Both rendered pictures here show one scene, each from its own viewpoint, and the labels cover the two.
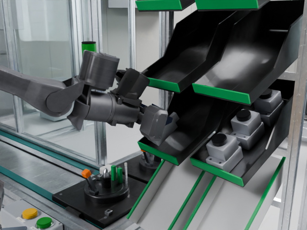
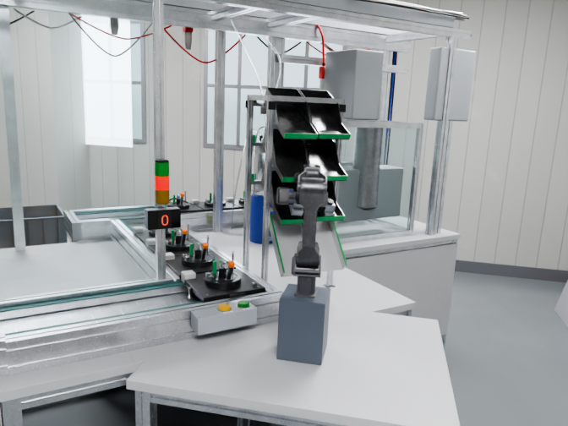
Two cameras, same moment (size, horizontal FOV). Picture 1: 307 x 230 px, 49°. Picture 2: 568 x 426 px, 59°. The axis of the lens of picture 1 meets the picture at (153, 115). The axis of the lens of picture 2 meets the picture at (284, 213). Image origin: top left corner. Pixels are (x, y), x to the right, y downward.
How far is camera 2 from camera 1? 1.76 m
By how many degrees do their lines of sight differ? 68
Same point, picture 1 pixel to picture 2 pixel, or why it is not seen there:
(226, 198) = not seen: hidden behind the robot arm
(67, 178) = (150, 302)
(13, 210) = (209, 314)
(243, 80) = (326, 171)
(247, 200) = (322, 235)
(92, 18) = (161, 139)
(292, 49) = (333, 154)
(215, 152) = (330, 208)
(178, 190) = (289, 247)
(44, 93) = not seen: hidden behind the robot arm
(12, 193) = (174, 314)
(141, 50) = not seen: outside the picture
